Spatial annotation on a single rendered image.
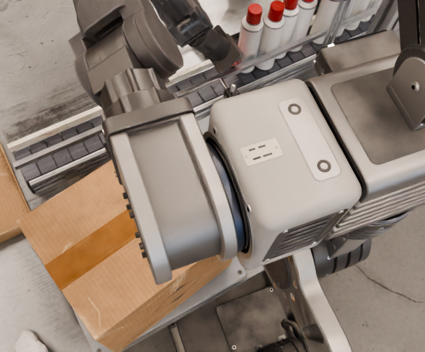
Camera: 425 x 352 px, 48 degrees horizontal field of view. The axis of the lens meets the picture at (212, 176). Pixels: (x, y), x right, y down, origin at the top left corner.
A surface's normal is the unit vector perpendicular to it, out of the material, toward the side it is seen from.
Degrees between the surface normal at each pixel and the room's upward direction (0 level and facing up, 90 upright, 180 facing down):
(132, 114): 0
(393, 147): 0
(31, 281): 0
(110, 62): 31
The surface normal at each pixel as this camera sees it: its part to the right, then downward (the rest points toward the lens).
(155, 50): -0.04, 0.50
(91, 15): -0.33, 0.00
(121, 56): -0.43, -0.21
